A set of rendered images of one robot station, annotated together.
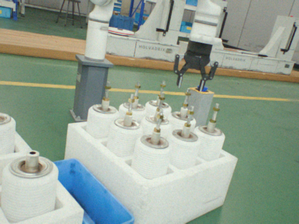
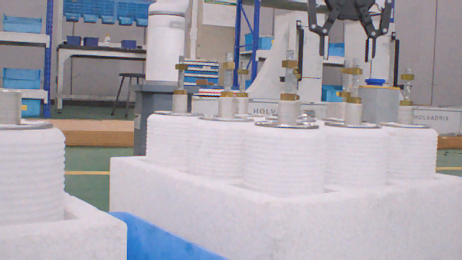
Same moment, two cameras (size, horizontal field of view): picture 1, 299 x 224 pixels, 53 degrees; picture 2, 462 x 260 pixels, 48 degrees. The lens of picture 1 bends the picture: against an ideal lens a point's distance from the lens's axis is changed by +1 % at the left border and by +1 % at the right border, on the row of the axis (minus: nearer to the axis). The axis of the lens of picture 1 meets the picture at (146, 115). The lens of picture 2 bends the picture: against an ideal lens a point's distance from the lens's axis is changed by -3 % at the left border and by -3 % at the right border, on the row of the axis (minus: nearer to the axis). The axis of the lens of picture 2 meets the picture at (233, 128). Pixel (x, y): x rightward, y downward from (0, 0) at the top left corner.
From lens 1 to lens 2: 0.29 m
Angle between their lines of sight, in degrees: 17
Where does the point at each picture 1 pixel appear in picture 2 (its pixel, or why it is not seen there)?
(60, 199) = (75, 213)
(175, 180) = (346, 200)
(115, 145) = (204, 162)
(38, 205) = (17, 196)
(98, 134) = (170, 162)
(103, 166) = (181, 208)
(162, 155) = (306, 141)
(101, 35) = (172, 37)
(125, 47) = not seen: hidden behind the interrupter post
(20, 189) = not seen: outside the picture
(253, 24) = (449, 76)
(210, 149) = (413, 158)
